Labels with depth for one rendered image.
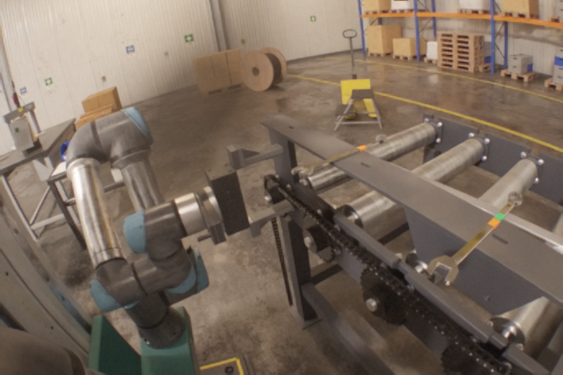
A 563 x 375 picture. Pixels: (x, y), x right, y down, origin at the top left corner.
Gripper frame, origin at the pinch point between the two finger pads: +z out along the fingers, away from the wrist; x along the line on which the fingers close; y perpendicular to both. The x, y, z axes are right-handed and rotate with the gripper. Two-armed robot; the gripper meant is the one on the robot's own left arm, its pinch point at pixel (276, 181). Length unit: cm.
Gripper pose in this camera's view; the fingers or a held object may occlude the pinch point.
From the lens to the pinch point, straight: 60.1
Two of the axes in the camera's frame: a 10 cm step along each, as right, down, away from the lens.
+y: -4.5, -3.4, 8.2
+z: 8.8, -3.2, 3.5
